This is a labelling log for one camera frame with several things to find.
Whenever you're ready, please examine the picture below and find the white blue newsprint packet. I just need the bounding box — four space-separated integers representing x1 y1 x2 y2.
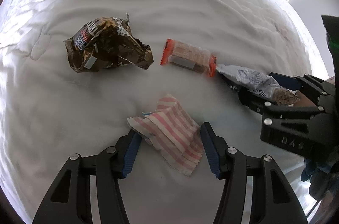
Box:
216 64 299 106

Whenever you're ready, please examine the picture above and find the pink striped snack packet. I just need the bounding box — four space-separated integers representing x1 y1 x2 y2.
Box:
127 94 203 176

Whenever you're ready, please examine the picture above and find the orange wafer bar packet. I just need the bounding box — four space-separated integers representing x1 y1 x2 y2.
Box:
160 38 217 77

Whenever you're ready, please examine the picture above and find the brown oat snack bag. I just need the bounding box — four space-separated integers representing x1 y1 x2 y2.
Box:
64 16 153 73

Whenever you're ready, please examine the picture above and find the green tray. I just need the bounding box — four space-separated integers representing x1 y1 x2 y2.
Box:
321 15 339 80

